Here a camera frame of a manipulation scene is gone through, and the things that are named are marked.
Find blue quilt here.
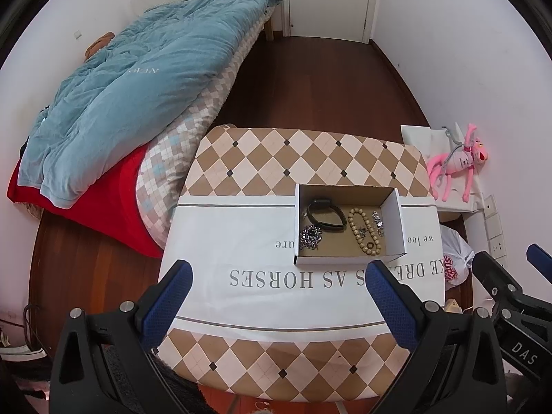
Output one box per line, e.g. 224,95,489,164
18,0,285,212

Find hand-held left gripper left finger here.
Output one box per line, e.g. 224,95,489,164
51,260,193,414

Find wooden bead bracelet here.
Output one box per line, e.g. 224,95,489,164
347,207,382,257

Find silver chain necklace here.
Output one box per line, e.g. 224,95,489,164
299,224,324,251

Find white plastic bag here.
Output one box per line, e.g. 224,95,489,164
439,224,475,290

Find red blanket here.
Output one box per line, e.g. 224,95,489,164
6,147,167,259

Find wooden bed leg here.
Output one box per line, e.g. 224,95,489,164
264,11,285,41

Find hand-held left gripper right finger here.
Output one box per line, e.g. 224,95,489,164
366,260,507,414

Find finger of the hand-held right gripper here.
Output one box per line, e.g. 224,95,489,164
470,250,524,313
526,244,552,303

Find person's right forearm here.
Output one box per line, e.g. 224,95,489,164
504,371,552,414

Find pink plush toy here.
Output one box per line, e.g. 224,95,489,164
427,123,490,203

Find checkered bedsheet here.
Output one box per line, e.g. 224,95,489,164
136,6,277,251

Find checkered printed tablecloth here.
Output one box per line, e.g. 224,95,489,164
157,124,445,404

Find white cardboard box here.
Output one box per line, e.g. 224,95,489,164
293,183,405,267

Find black wristband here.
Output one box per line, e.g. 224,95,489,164
305,198,347,231

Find white door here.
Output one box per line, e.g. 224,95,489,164
282,0,382,44

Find white paper bag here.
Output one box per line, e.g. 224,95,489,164
401,124,481,214

